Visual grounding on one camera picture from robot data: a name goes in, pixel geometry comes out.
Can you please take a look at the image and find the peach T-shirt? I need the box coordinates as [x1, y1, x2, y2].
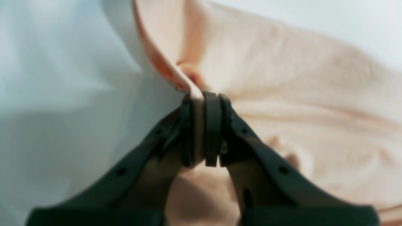
[133, 0, 401, 226]

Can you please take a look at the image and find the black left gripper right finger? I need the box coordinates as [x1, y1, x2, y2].
[203, 92, 380, 226]

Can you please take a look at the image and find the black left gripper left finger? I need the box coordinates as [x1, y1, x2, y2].
[27, 95, 193, 226]

